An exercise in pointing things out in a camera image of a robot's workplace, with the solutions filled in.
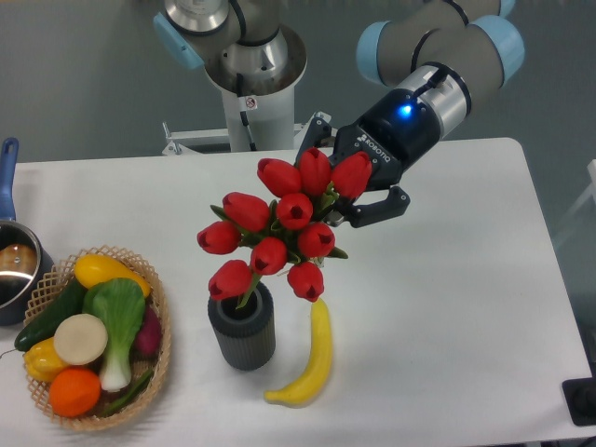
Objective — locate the blue handled saucepan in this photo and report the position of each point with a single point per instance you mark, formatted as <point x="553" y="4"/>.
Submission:
<point x="23" y="258"/>

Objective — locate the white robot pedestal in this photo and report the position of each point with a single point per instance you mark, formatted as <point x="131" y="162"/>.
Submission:
<point x="262" y="123"/>

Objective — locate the yellow banana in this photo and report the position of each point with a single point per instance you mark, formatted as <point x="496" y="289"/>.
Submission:
<point x="313" y="379"/>

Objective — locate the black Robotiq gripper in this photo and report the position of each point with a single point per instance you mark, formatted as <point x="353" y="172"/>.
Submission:
<point x="394" y="133"/>

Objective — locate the woven wicker basket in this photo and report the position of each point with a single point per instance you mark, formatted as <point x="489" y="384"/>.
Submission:
<point x="50" y="286"/>

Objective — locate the green bean pod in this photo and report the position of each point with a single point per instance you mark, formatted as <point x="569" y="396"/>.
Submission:
<point x="135" y="389"/>

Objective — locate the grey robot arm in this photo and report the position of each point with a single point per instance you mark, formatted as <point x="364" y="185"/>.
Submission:
<point x="438" y="66"/>

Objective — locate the white round radish slice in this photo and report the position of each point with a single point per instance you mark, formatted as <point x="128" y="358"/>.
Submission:
<point x="80" y="339"/>

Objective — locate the red tulip bouquet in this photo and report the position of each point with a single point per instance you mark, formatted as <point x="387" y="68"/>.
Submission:
<point x="287" y="234"/>

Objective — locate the dark grey ribbed vase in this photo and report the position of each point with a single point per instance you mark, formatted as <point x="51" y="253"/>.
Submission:
<point x="246" y="336"/>

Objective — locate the black device at edge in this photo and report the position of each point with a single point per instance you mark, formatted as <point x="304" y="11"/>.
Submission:
<point x="580" y="399"/>

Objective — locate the purple sweet potato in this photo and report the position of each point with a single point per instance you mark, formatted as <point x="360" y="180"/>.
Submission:
<point x="149" y="336"/>

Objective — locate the yellow bell pepper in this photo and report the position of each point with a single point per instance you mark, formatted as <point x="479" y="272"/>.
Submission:
<point x="42" y="362"/>

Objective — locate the orange fruit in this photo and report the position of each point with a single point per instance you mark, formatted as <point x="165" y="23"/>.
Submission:
<point x="74" y="391"/>

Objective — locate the green bok choy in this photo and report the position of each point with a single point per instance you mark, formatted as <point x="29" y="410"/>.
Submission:
<point x="119" y="304"/>

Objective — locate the yellow squash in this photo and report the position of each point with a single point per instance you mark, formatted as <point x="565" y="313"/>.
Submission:
<point x="93" y="269"/>

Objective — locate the green cucumber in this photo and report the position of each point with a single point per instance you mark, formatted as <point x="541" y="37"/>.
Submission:
<point x="68" y="303"/>

